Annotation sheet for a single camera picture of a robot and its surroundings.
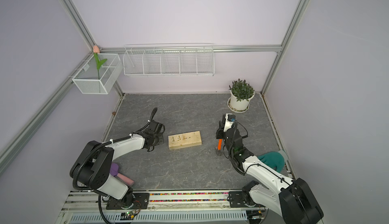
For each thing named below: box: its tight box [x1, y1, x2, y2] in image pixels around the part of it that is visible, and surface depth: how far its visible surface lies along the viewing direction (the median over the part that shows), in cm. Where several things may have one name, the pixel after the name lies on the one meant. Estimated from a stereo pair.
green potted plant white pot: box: [228, 78, 255, 111], surface depth 101 cm
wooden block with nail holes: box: [168, 130, 203, 151], surface depth 93 cm
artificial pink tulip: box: [93, 45, 108, 80], surface depth 91 cm
